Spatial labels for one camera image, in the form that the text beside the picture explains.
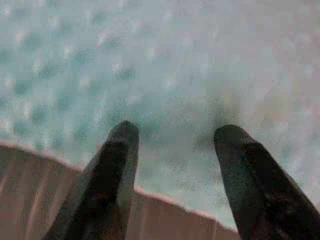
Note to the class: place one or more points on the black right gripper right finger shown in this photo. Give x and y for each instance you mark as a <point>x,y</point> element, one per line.
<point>265,195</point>

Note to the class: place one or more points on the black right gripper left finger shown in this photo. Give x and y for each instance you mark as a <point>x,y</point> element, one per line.
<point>107,180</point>

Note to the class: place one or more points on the turquoise dotted pillow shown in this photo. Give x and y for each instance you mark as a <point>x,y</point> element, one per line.
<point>162,62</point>

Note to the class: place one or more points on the dark fabric sofa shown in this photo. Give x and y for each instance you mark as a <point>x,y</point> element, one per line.
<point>37,195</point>

